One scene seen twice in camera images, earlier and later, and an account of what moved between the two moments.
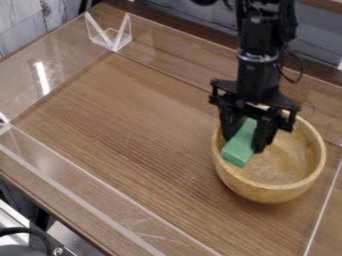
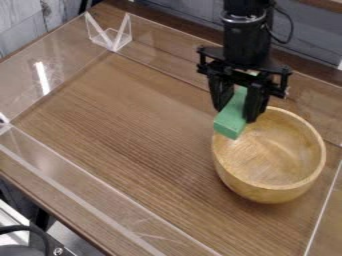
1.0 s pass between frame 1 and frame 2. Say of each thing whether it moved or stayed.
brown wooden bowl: stayed
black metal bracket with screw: stayed
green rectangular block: moved
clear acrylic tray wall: stayed
